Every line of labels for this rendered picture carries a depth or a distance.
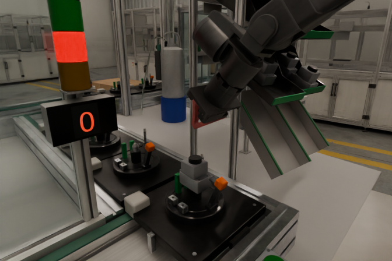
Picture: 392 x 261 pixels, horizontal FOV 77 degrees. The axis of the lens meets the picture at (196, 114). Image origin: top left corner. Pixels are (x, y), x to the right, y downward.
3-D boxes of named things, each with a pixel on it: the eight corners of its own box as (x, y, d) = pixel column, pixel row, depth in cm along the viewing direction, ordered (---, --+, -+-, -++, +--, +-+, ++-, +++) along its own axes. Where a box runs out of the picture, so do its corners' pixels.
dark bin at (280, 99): (302, 99, 69) (316, 77, 64) (271, 106, 62) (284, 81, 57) (239, 52, 85) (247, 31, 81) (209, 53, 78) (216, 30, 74)
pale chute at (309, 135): (319, 150, 83) (329, 145, 80) (296, 161, 76) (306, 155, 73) (276, 84, 93) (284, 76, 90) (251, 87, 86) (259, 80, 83)
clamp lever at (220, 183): (217, 205, 55) (228, 182, 51) (211, 209, 53) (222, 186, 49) (206, 193, 57) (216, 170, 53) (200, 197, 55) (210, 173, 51)
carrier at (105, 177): (192, 172, 77) (191, 135, 73) (121, 208, 61) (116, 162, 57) (147, 149, 93) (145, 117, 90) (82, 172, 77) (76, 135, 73)
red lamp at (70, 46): (92, 60, 44) (88, 32, 43) (62, 62, 41) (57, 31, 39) (81, 59, 48) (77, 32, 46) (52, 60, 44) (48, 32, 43)
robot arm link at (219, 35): (282, 24, 33) (294, 31, 40) (226, -28, 36) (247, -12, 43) (225, 87, 39) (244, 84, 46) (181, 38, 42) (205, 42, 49)
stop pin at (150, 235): (156, 250, 52) (155, 234, 51) (151, 253, 51) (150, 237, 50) (152, 246, 53) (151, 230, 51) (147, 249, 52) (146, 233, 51)
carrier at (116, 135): (147, 149, 93) (144, 117, 90) (81, 172, 77) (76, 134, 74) (115, 132, 110) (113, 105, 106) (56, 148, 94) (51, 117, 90)
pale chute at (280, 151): (300, 166, 73) (311, 161, 70) (270, 180, 66) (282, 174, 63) (254, 89, 83) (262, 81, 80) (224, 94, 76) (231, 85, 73)
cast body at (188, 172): (212, 186, 56) (212, 159, 54) (197, 194, 54) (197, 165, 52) (188, 172, 62) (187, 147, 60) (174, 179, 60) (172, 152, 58)
